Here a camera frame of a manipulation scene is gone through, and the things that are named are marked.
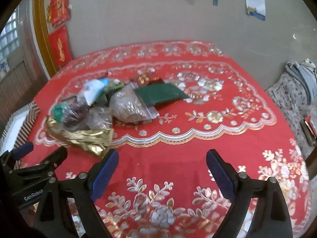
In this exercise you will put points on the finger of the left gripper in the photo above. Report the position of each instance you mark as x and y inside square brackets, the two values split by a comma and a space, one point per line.
[33, 179]
[12, 159]

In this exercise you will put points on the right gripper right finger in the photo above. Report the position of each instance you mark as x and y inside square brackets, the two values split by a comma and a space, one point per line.
[271, 217]

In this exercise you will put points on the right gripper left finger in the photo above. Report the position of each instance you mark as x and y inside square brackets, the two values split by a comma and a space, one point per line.
[53, 215]

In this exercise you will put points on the long gold foil packet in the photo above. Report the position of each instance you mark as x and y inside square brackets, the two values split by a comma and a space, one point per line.
[95, 142]

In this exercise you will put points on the green sauce cup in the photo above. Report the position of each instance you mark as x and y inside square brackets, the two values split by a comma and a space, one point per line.
[59, 111]

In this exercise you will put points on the bag of red dates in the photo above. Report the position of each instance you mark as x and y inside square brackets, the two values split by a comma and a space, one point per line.
[74, 118]

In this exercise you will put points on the clear bag of nuts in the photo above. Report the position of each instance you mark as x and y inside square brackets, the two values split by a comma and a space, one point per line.
[128, 107]

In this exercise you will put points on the white blue snack packet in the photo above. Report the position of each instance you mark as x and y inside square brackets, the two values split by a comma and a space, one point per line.
[90, 91]

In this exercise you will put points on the dark green snack packet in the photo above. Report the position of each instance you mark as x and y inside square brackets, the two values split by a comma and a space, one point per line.
[160, 93]

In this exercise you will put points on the striped white storage box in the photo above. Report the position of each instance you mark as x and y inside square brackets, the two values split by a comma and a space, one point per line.
[19, 126]

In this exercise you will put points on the red floral tablecloth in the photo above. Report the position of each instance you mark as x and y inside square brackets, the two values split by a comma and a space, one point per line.
[162, 186]

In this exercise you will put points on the small candy pile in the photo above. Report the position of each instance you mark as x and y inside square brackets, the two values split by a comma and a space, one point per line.
[111, 85]

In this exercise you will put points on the floral cushioned chair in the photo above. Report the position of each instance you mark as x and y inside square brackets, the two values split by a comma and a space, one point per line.
[295, 95]

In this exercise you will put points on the lower red wall banner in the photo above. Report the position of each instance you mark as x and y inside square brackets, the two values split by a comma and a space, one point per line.
[60, 47]

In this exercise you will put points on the red wall banner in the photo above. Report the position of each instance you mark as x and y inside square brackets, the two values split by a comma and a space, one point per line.
[60, 47]
[58, 12]

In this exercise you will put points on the wooden door frame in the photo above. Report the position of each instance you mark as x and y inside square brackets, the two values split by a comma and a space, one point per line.
[45, 51]

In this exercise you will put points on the upper red wall banner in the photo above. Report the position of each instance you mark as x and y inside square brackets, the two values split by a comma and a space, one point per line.
[58, 12]

